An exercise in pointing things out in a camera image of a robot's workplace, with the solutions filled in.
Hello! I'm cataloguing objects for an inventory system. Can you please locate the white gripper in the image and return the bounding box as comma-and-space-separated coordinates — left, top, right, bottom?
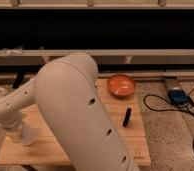
0, 113, 24, 132

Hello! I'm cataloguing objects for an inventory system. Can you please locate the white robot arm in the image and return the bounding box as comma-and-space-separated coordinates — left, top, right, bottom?
0, 53, 140, 171

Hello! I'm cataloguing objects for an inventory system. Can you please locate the wooden table board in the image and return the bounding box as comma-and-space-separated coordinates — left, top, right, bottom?
0, 79, 151, 166

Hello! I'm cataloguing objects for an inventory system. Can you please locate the orange bowl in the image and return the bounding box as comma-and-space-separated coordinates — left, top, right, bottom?
107, 74, 135, 97

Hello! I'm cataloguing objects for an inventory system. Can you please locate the blue power adapter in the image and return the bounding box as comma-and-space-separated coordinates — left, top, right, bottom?
168, 90, 189, 105

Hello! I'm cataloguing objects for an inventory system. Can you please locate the black cable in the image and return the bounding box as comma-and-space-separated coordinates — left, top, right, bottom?
143, 75, 194, 168

